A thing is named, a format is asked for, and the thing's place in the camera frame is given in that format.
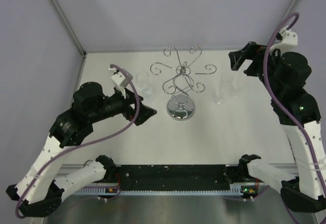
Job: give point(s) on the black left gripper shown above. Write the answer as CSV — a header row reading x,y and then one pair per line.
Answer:
x,y
129,112

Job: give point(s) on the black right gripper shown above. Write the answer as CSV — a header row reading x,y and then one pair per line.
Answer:
x,y
252,52

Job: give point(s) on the round clear wine glass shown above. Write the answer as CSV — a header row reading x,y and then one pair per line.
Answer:
x,y
145,85

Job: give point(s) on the ribbed clear flute glass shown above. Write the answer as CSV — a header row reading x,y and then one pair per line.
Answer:
x,y
239,86

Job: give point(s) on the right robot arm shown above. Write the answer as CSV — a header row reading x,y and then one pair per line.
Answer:
x,y
300,118

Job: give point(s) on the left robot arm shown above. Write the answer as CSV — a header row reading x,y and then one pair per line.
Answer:
x,y
40,192

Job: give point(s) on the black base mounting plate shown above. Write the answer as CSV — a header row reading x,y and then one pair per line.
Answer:
x,y
175,177

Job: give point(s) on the chrome wire glass rack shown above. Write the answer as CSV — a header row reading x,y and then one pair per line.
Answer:
x,y
180,106

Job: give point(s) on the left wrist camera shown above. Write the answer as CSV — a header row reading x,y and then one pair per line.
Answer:
x,y
119,80

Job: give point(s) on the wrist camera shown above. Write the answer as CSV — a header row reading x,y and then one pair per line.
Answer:
x,y
119,80
286,40

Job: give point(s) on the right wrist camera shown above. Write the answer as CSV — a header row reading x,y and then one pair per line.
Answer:
x,y
286,40

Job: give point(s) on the aluminium frame rail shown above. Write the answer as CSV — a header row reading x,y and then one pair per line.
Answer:
x,y
289,168

